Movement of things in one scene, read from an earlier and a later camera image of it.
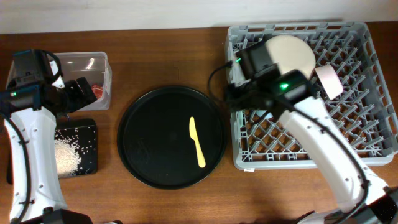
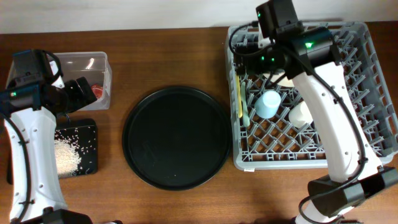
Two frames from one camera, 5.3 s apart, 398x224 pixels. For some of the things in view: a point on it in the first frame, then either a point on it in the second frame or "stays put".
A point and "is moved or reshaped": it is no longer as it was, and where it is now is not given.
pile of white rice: x=67 y=157 stays put
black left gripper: x=81 y=99 stays put
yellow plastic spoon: x=194 y=135 is moved or reshaped
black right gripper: x=232 y=96 to x=250 y=65
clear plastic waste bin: x=94 y=66 stays put
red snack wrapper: x=97 y=91 stays put
